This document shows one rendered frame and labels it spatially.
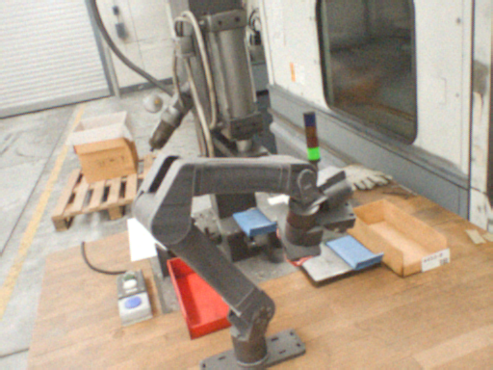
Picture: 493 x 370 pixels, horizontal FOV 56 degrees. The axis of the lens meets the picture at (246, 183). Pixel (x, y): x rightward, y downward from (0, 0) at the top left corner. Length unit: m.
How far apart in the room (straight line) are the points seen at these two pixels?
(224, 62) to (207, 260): 0.51
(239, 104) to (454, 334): 0.66
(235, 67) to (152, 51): 9.25
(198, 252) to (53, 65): 9.73
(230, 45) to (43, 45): 9.36
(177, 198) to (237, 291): 0.22
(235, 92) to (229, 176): 0.41
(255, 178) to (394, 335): 0.42
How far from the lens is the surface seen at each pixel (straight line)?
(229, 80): 1.10
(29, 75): 10.47
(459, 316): 1.03
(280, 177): 0.77
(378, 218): 1.33
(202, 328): 1.01
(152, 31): 10.31
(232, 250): 1.22
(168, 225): 0.69
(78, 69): 10.34
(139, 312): 1.11
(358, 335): 0.97
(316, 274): 1.11
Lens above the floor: 1.54
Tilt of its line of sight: 22 degrees down
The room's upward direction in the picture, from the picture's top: 10 degrees counter-clockwise
